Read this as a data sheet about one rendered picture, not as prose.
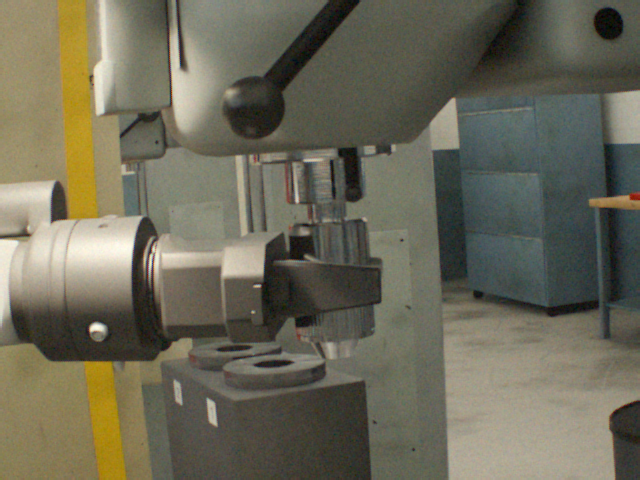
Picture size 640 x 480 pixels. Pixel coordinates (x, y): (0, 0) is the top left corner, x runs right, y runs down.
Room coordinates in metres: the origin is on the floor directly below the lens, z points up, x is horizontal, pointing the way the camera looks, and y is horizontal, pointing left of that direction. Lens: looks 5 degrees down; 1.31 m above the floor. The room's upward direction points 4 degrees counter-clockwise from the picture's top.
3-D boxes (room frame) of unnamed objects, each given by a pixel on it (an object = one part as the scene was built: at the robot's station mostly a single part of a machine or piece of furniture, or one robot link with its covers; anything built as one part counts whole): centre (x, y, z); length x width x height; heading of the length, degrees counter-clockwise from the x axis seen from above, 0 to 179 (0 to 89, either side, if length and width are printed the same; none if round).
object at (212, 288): (0.67, 0.08, 1.23); 0.13 x 0.12 x 0.10; 175
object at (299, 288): (0.63, 0.00, 1.23); 0.06 x 0.02 x 0.03; 85
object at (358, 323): (0.66, -0.01, 1.23); 0.05 x 0.05 x 0.06
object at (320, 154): (0.66, -0.01, 1.31); 0.09 x 0.09 x 0.01
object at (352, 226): (0.66, -0.01, 1.26); 0.05 x 0.05 x 0.01
